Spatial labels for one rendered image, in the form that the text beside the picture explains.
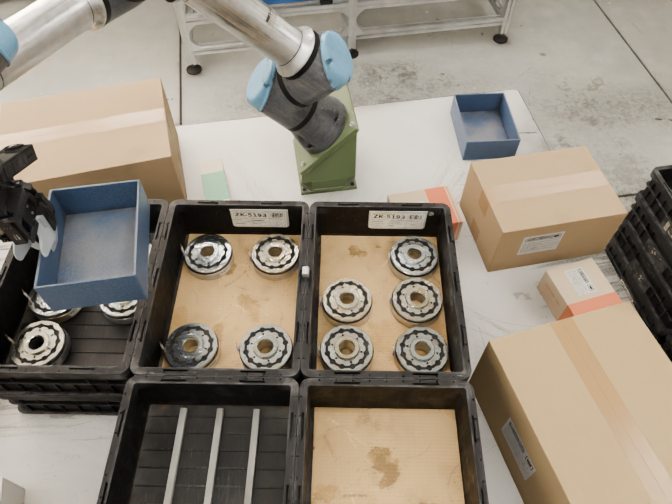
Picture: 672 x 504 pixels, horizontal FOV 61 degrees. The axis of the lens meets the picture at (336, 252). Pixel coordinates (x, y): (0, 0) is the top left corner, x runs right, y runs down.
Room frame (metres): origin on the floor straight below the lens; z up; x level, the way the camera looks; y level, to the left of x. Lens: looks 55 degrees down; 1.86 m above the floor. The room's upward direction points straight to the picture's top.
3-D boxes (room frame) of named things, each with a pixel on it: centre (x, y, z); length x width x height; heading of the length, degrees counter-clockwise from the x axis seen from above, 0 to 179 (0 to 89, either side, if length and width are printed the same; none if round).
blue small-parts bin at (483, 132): (1.24, -0.43, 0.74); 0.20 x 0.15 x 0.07; 3
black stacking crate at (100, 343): (0.60, 0.51, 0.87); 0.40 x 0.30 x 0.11; 179
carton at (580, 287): (0.65, -0.56, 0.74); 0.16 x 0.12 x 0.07; 17
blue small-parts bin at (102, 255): (0.55, 0.40, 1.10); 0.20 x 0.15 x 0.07; 10
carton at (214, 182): (0.96, 0.31, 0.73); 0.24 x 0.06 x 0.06; 15
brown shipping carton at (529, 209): (0.89, -0.50, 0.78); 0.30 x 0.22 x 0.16; 101
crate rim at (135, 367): (0.59, 0.21, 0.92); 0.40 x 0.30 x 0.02; 179
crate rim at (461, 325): (0.59, -0.09, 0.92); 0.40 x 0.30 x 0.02; 179
